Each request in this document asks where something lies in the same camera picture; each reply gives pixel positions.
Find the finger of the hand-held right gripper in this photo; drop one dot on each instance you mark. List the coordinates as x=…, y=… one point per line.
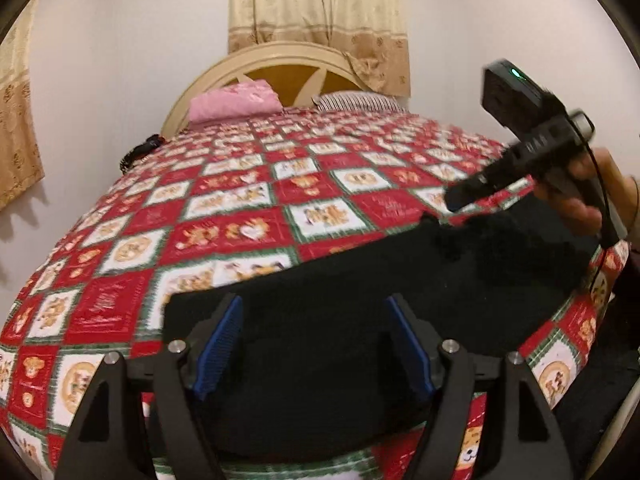
x=480, y=187

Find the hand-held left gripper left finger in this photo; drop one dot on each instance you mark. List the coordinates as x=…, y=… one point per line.
x=220, y=347

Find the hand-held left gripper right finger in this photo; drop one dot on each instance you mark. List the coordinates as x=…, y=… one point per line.
x=411, y=347

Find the black pants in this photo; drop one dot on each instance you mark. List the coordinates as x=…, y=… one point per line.
x=325, y=360

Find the person's right hand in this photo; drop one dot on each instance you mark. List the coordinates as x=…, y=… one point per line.
x=575, y=212

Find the red printed blanket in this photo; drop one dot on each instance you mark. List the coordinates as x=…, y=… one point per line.
x=225, y=230

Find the striped pillow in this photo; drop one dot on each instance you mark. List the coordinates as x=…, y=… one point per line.
x=357, y=101

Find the black object beside bed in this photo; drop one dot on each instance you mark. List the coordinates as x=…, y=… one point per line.
x=142, y=152

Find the beige patterned curtain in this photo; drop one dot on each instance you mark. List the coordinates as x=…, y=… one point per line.
x=17, y=135
x=320, y=5

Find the pink pillow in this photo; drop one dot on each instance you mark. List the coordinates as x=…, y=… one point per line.
x=235, y=102

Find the cream wooden headboard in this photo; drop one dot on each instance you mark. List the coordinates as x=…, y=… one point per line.
x=215, y=72

